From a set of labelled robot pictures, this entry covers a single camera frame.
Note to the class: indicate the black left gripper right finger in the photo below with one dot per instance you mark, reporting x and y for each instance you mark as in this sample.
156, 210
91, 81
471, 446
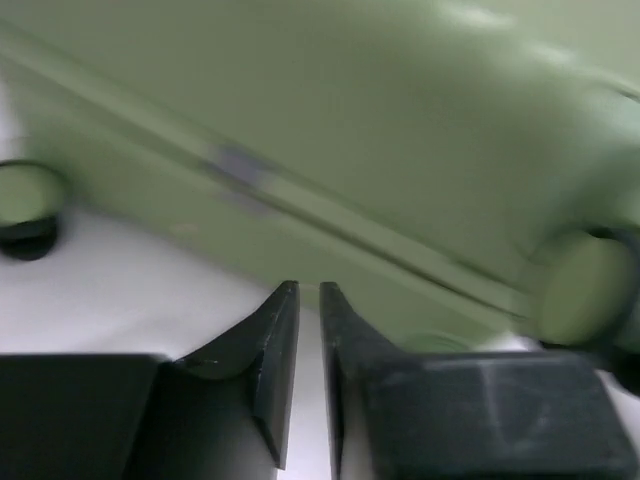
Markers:
475, 415

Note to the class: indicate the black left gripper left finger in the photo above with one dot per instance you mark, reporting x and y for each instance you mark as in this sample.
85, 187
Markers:
219, 412

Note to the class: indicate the green hard-shell suitcase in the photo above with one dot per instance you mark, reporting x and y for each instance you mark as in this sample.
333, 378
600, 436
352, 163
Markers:
454, 174

